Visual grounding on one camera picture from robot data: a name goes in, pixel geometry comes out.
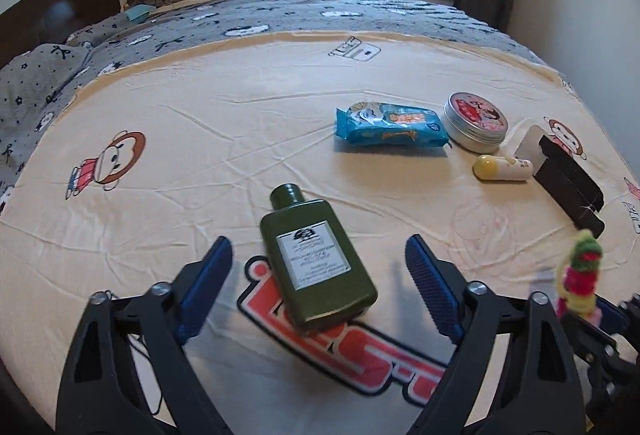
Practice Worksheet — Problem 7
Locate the pink green knitted toy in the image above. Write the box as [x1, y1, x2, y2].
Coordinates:
[555, 229, 603, 328]

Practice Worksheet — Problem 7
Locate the dark green bottle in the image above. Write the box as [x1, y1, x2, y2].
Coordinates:
[259, 184, 378, 335]

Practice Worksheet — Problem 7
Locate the black white box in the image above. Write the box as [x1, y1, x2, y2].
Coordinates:
[514, 125, 605, 239]

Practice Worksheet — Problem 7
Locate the small yellow white tube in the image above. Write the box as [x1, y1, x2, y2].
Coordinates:
[472, 154, 534, 182]

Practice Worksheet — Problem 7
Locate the round silver tin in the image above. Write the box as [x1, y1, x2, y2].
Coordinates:
[440, 91, 509, 154]

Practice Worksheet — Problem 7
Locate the blue wet wipes pack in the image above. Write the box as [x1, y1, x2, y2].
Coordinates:
[335, 101, 449, 148]

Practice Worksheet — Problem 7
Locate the cream printed bed sheet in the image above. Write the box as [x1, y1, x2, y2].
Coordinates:
[1, 32, 639, 434]

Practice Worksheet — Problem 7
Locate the grey patterned blanket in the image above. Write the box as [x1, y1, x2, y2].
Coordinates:
[1, 0, 539, 201]

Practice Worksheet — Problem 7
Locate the dark wooden headboard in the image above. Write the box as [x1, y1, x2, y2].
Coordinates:
[0, 0, 120, 66]

